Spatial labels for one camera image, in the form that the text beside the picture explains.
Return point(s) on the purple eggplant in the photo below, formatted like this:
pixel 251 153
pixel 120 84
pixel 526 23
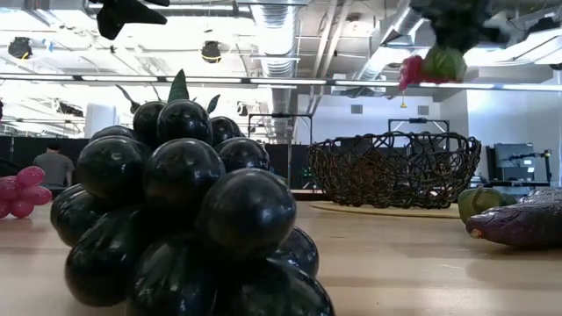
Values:
pixel 518 224

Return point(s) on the round woven straw placemat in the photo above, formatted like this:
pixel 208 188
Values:
pixel 395 212

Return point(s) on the person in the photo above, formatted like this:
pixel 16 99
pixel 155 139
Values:
pixel 55 169

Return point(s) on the computer monitor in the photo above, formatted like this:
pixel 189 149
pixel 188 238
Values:
pixel 513 160

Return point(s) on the silver ventilation duct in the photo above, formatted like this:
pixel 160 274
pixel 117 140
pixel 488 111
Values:
pixel 278 44

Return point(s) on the white column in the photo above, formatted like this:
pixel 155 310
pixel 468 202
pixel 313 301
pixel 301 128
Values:
pixel 101 120

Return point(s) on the black grape bunch with leaf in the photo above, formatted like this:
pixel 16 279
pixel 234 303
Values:
pixel 180 175

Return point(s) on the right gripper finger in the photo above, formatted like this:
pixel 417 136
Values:
pixel 443 38
pixel 461 39

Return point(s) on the black ceiling spotlight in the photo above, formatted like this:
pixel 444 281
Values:
pixel 211 52
pixel 19 48

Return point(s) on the black partition panel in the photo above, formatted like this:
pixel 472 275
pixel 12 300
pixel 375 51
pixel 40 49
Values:
pixel 17 151

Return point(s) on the black desk boom stand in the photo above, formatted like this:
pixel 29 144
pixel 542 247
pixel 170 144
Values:
pixel 547 169

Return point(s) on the pink grape bunch with leaf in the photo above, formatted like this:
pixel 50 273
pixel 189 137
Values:
pixel 443 66
pixel 22 193

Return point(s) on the long linear ceiling light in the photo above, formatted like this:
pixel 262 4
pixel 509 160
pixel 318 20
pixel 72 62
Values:
pixel 285 81

